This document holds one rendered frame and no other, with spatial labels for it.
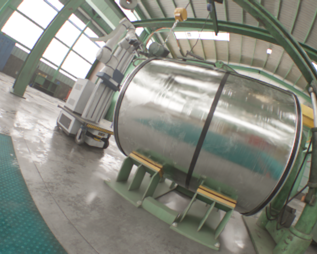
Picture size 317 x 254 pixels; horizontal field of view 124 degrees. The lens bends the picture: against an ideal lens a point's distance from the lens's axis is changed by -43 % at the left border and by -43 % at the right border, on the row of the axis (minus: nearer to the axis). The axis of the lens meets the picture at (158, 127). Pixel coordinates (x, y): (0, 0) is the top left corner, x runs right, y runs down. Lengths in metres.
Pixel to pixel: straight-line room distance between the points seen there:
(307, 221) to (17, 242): 1.56
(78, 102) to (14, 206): 1.76
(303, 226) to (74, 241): 1.38
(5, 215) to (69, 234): 0.27
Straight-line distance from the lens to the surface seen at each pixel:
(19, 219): 0.69
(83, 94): 2.20
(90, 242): 0.68
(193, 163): 0.92
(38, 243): 0.62
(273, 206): 1.92
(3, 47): 10.21
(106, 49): 1.96
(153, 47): 1.62
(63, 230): 0.70
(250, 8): 1.28
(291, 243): 1.31
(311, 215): 1.33
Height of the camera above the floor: 0.51
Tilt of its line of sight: 4 degrees up
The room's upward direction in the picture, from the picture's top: 24 degrees clockwise
